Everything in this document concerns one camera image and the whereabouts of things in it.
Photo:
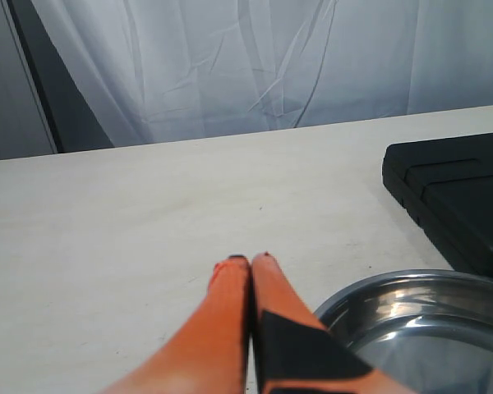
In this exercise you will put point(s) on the black plastic tool case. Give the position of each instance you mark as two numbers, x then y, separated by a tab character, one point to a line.
446	187

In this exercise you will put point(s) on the dark vertical pole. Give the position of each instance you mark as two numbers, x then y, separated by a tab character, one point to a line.
72	124

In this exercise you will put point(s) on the round stainless steel tray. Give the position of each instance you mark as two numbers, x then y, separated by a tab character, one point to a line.
431	330

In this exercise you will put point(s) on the white backdrop curtain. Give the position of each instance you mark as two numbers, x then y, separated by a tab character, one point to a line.
161	71

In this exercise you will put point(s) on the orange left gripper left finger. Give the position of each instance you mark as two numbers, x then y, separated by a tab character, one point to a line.
208	354

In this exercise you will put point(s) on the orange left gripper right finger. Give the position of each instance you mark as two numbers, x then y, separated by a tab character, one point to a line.
294	351

